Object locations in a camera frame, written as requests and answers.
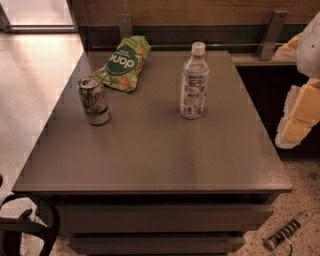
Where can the lower cabinet drawer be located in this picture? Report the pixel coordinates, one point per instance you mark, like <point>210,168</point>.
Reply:
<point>155,245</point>

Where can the green chip bag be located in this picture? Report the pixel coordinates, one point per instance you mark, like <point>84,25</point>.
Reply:
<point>122,70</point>

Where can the metal wall bracket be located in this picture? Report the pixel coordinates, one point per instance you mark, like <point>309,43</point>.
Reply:
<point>125,25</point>
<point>266,49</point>

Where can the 7up soda can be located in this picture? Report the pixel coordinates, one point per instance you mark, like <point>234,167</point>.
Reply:
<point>93,97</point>

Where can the clear plastic water bottle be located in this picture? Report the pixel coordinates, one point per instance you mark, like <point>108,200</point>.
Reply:
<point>194,83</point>

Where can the cabinet drawer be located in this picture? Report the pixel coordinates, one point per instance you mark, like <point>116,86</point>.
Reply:
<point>162,218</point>
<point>155,245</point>

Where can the upper cabinet drawer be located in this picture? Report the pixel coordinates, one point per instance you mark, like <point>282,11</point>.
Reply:
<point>162,218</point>

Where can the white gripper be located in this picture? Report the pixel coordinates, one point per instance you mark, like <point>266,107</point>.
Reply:
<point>310,50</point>

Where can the black chair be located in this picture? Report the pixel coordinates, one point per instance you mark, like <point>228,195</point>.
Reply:
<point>11,229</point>

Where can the right metal wall bracket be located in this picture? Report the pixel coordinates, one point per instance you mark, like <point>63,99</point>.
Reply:
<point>266,49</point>

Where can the left metal wall bracket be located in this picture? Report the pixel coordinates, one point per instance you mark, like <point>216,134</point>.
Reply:
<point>125,25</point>

